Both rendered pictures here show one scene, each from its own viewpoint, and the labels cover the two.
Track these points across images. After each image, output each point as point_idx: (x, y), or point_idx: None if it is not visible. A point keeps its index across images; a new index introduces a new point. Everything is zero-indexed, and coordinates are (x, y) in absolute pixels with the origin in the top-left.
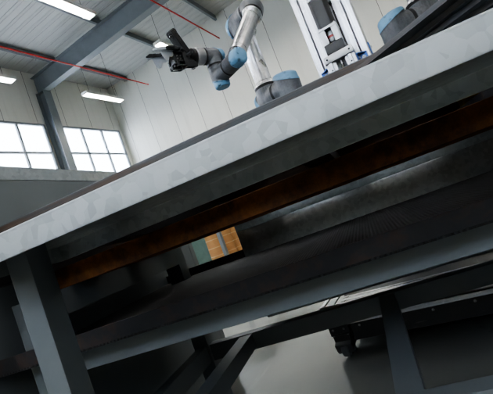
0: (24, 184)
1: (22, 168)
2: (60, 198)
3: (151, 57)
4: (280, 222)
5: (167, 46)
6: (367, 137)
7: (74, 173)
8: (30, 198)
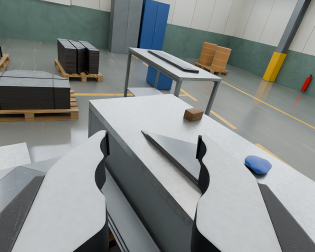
0: (122, 149)
1: (124, 141)
2: (134, 176)
3: (198, 160)
4: None
5: (30, 190)
6: None
7: (152, 176)
8: (121, 158)
